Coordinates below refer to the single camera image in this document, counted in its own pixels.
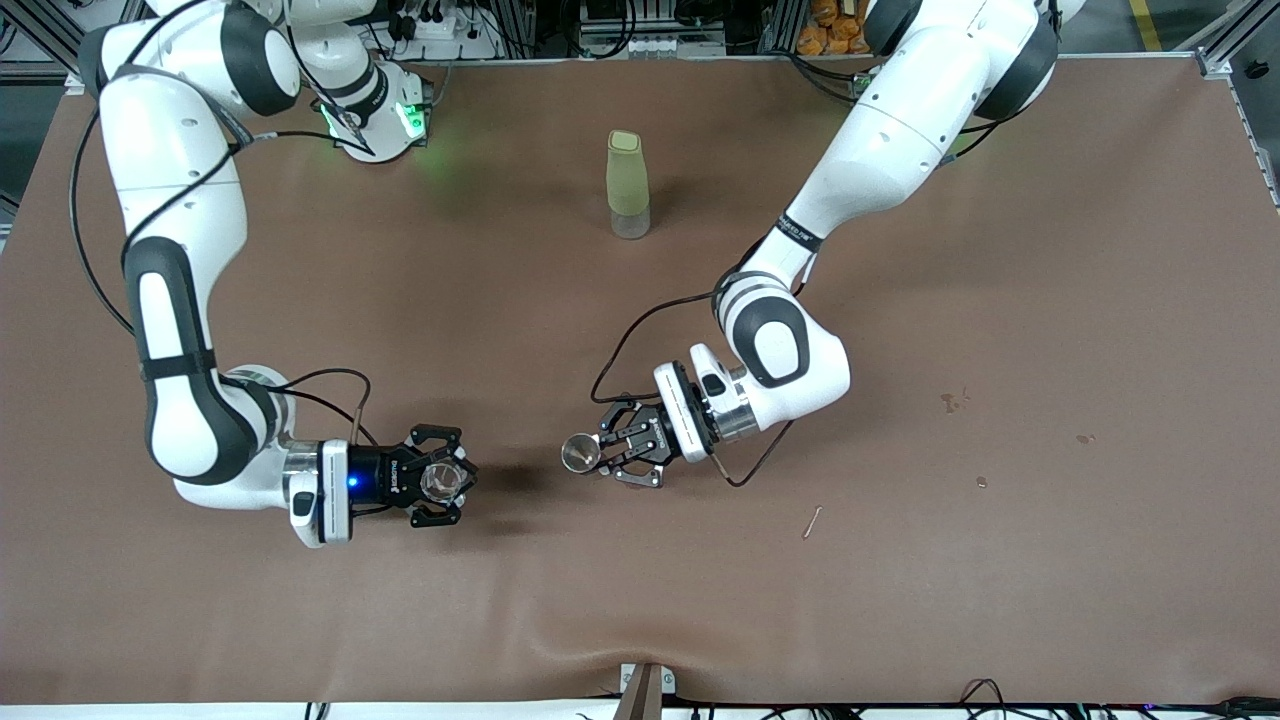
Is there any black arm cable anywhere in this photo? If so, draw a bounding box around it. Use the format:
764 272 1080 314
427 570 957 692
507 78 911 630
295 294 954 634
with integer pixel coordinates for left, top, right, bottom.
590 255 801 489
68 0 376 449

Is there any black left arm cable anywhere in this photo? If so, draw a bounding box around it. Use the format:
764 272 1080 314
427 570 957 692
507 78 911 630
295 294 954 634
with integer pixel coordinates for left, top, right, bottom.
590 255 801 489

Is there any metal table edge bracket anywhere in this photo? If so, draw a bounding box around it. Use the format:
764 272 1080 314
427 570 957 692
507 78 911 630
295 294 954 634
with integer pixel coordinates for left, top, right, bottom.
618 661 678 720

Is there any yellow-green bottle with clear base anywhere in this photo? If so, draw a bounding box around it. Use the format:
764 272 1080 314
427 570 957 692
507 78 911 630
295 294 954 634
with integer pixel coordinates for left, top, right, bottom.
606 129 652 241

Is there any white power strip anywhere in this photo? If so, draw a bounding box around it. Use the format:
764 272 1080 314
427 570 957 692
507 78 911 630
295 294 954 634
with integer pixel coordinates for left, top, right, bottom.
385 8 501 61

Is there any steel double-cone jigger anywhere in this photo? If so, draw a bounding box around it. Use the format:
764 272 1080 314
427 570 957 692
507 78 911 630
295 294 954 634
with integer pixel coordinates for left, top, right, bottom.
560 432 605 474

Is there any grey electronics box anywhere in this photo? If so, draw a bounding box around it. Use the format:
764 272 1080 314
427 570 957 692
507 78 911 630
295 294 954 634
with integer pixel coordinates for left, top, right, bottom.
578 0 728 59

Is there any brown table mat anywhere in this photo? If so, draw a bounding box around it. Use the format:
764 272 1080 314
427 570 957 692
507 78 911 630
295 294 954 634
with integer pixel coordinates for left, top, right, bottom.
0 60 1280 706

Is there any aluminium frame profile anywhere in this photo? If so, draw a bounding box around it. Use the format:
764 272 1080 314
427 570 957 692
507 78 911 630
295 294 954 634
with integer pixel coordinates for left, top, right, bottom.
0 0 101 96
1178 0 1280 211

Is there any small clear glass cup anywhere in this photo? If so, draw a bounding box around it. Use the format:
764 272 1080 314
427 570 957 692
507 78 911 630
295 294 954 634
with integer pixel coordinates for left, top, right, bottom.
420 458 469 501

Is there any orange snack packets pile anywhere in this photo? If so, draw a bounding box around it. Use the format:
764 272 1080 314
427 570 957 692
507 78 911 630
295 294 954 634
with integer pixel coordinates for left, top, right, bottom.
797 0 876 57

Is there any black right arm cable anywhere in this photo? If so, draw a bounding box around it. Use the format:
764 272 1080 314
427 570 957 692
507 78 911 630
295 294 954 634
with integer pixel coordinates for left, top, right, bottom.
68 0 376 449

